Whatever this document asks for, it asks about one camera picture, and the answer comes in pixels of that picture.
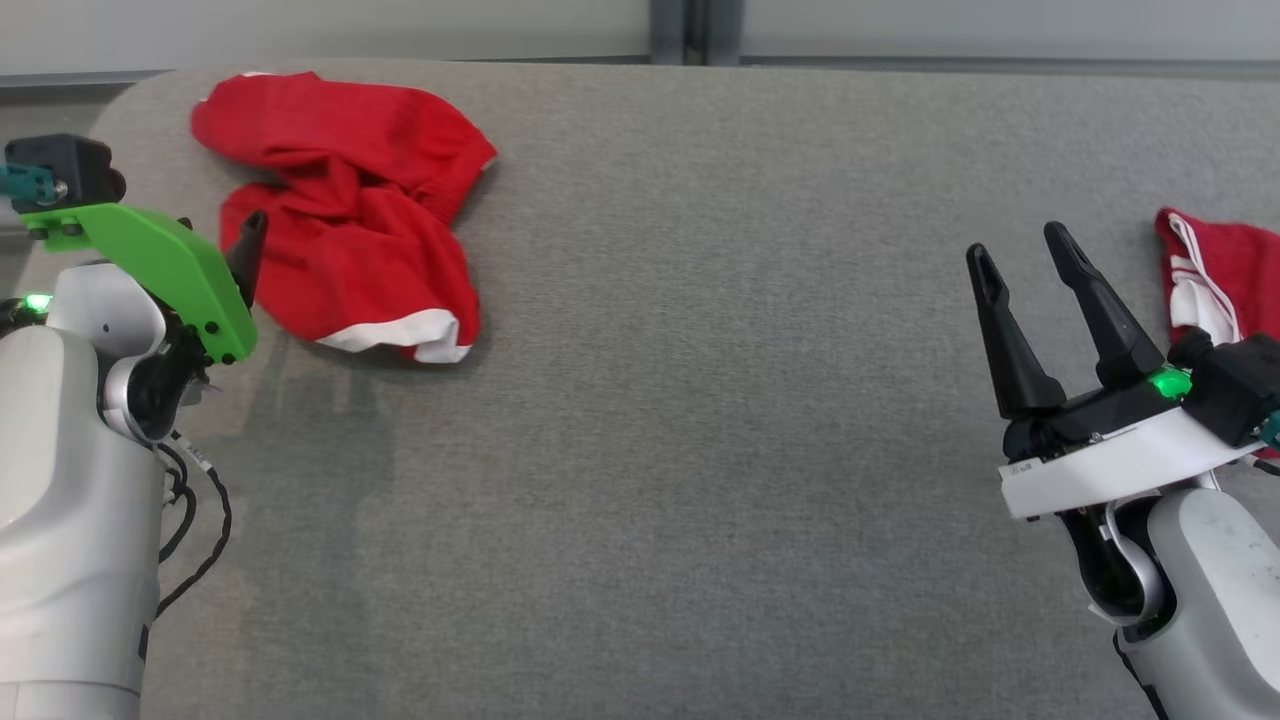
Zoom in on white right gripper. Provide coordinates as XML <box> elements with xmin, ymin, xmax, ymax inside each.
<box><xmin>964</xmin><ymin>220</ymin><xmax>1267</xmax><ymax>522</ymax></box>

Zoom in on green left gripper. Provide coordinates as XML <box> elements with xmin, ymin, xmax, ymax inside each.
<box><xmin>18</xmin><ymin>202</ymin><xmax>270</xmax><ymax>367</ymax></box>

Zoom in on red shorts with white stripe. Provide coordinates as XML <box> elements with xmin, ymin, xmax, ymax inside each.
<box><xmin>189</xmin><ymin>70</ymin><xmax>499</xmax><ymax>365</ymax></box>

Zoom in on red shirt with white trim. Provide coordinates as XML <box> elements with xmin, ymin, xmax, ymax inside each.
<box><xmin>1154</xmin><ymin>206</ymin><xmax>1280</xmax><ymax>462</ymax></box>

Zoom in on grey partition post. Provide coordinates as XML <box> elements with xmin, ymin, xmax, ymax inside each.
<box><xmin>699</xmin><ymin>0</ymin><xmax>747</xmax><ymax>67</ymax></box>
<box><xmin>647</xmin><ymin>0</ymin><xmax>688</xmax><ymax>67</ymax></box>

